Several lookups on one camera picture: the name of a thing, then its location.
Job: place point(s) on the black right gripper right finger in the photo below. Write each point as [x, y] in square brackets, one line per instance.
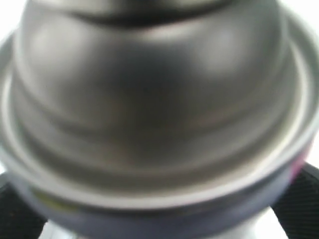
[298, 209]

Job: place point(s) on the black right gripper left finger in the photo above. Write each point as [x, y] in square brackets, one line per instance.
[17, 219]

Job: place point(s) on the silver spray can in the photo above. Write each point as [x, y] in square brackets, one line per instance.
[157, 119]

